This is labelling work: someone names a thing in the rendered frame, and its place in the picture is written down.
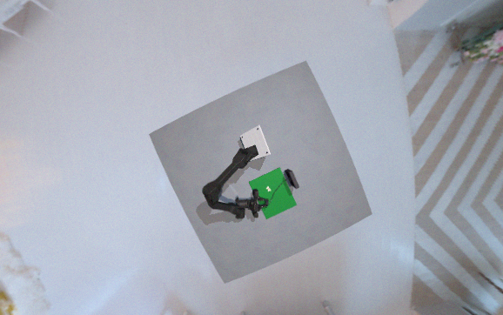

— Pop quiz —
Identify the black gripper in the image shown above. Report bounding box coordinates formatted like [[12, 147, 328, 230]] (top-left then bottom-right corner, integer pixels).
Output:
[[245, 189, 268, 218]]

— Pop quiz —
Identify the green circuit board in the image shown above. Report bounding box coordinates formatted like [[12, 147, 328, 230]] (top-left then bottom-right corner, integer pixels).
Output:
[[249, 167, 297, 218]]

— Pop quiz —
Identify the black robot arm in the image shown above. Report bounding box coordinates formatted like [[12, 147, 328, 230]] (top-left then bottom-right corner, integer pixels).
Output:
[[202, 145, 258, 219]]

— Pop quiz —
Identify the black square panel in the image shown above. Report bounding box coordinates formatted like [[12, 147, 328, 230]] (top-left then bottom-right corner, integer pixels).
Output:
[[285, 169, 299, 189]]

